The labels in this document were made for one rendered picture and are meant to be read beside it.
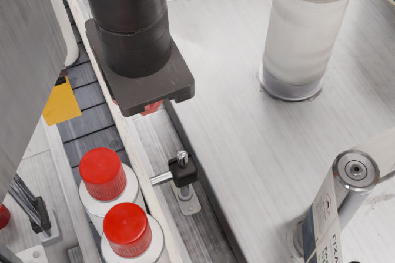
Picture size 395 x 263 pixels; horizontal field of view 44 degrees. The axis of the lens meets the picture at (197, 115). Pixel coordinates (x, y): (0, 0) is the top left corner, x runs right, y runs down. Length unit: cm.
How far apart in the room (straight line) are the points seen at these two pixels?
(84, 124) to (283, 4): 29
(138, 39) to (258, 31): 39
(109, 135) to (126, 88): 25
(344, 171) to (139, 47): 19
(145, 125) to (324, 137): 25
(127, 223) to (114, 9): 15
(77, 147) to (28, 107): 48
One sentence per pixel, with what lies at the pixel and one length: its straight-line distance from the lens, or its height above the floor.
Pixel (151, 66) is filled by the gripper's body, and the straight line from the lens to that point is 40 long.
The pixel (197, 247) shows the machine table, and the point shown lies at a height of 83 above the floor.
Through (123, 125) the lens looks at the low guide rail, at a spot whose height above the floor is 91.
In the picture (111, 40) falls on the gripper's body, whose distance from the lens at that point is 37.
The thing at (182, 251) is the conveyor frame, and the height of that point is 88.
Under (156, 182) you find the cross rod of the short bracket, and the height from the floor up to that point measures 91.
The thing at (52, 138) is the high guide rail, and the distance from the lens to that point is 56.
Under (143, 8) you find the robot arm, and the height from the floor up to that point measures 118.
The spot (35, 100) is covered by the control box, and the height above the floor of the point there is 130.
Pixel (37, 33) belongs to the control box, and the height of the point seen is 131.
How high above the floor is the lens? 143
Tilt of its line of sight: 58 degrees down
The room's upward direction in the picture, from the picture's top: 1 degrees counter-clockwise
